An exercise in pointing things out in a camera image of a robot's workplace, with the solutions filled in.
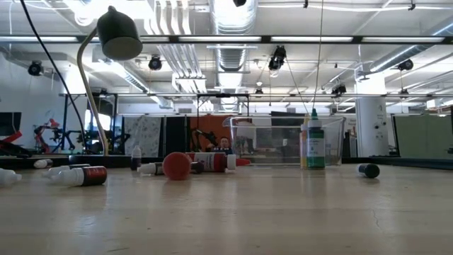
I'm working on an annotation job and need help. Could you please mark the orange wall panel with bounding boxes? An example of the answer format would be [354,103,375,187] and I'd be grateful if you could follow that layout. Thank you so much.
[189,115,233,157]

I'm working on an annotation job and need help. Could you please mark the large light red colouring bottle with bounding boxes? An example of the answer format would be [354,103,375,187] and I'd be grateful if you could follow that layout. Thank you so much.
[162,152,193,181]

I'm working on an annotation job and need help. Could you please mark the large green colouring bottle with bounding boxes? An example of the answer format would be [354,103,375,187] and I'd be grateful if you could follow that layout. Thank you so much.
[306,108,326,170]

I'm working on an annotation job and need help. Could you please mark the small dark green dropper bottle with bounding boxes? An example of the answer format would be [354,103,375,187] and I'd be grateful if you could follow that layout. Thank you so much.
[357,163,381,179]

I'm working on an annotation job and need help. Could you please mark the small dark red dropper bottle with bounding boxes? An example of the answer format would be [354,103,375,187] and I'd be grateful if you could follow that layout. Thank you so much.
[49,166,108,188]

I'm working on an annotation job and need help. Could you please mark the clear plastic container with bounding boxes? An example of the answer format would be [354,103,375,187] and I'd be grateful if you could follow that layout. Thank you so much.
[222,115,347,166]

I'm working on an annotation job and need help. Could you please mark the silver ceiling duct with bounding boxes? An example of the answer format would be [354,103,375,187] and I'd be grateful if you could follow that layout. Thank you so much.
[208,0,260,74]

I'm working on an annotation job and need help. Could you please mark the dark background machinery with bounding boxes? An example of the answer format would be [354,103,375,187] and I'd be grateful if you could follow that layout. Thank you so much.
[59,129,130,156]

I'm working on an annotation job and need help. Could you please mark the black partition panel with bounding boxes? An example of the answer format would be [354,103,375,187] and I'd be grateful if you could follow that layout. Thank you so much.
[164,115,188,157]

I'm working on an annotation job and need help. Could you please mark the black aluminium table frame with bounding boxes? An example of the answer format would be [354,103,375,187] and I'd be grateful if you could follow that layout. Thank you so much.
[0,154,453,171]

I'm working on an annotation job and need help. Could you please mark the green partition wall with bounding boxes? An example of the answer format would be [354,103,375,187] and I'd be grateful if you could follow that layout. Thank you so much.
[392,113,453,160]

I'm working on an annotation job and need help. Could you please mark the black desk lamp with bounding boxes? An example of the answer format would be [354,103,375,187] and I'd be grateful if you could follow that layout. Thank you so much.
[69,5,144,168]

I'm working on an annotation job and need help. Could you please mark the person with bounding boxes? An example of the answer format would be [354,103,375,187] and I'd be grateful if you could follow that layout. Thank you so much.
[215,136,234,155]

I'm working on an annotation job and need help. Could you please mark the black wall screen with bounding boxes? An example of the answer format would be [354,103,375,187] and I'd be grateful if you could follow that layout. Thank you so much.
[0,112,22,142]

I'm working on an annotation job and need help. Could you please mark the grey patterned panel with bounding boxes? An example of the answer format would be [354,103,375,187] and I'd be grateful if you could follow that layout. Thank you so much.
[123,115,163,157]

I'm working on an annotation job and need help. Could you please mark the red background desk lamp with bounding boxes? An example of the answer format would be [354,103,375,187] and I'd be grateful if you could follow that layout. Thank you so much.
[33,118,63,153]

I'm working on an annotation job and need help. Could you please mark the black linear ceiling light rail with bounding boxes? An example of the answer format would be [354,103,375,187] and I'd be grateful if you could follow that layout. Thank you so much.
[0,34,453,45]

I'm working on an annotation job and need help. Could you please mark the thin hanging cable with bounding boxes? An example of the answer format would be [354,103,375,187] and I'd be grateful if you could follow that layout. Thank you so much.
[311,0,325,113]

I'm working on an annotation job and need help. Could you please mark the white bottle far left edge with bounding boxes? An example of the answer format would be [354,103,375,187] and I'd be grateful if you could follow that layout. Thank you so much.
[0,168,23,187]

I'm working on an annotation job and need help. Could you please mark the large dark red colouring bottle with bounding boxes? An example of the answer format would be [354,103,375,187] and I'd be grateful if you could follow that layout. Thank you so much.
[184,152,251,174]

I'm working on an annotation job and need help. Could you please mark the black background rig frame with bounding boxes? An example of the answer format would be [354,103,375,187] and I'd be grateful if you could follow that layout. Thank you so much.
[58,92,453,157]

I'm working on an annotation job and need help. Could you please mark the large yellow colouring bottle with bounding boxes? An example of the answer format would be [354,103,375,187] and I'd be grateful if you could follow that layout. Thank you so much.
[299,113,309,170]

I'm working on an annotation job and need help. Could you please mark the white ceiling pipes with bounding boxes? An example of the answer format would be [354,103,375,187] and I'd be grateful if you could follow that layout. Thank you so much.
[143,0,210,94]

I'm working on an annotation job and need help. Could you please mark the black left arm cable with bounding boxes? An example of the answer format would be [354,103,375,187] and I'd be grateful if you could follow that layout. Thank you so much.
[19,0,88,149]

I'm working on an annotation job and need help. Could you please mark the white round column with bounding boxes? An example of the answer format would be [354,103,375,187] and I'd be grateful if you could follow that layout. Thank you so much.
[355,76,390,159]

